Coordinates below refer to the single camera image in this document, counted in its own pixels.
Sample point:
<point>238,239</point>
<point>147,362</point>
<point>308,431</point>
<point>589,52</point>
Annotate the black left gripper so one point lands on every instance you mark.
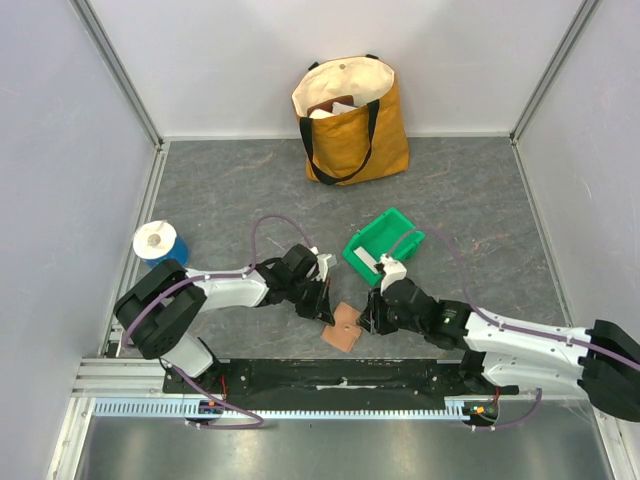
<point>320,307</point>

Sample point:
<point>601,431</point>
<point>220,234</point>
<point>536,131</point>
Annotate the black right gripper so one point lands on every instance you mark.
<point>378,315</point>

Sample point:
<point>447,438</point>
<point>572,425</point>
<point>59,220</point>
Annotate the pink leather card holder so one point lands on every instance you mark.
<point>344,334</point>

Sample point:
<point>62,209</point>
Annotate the green plastic bin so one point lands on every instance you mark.
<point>377,238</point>

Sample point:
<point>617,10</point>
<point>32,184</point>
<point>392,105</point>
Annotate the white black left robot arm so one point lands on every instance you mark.
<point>157,312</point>

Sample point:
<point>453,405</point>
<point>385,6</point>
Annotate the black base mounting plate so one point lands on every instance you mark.
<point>342,384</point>

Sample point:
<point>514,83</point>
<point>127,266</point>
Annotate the mustard yellow tote bag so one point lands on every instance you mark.
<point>362,145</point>

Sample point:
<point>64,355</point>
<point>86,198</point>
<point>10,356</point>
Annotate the blue white tissue roll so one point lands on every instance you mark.
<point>157,241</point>

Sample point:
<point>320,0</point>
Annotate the white paper in bag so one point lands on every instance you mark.
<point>331,109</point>

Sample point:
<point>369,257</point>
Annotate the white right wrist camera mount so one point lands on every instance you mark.
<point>391,271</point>

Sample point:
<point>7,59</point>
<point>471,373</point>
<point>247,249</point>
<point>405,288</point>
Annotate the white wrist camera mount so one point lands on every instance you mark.
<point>391,271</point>
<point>324,262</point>

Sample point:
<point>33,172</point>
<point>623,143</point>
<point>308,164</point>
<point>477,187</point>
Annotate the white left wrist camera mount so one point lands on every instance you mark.
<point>324,262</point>

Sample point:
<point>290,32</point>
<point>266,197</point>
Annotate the grey slotted cable duct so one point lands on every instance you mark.
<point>202,409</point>

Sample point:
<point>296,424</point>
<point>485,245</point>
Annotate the right aluminium frame post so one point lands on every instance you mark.
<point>569,40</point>

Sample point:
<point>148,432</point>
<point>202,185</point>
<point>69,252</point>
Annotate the aluminium frame post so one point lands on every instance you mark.
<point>569,40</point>
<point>101,40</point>

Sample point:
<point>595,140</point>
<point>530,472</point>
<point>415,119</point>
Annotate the left aluminium frame post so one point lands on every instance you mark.
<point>101,40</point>

